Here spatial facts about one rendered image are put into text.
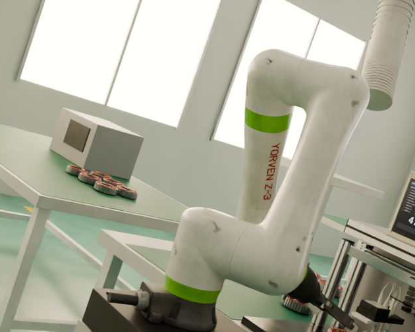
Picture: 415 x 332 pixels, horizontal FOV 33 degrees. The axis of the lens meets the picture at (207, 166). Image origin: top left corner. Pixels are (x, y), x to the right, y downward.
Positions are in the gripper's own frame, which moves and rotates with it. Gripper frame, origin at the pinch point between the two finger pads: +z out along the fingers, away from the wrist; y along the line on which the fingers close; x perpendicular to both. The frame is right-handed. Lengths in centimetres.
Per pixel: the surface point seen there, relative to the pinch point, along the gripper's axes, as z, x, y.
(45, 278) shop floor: 83, -54, -247
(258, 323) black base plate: -8.1, -13.5, -14.4
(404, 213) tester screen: 4.2, 38.7, -4.5
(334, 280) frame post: 11.6, 12.3, -17.0
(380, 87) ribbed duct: 43, 104, -81
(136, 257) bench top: -13, -19, -71
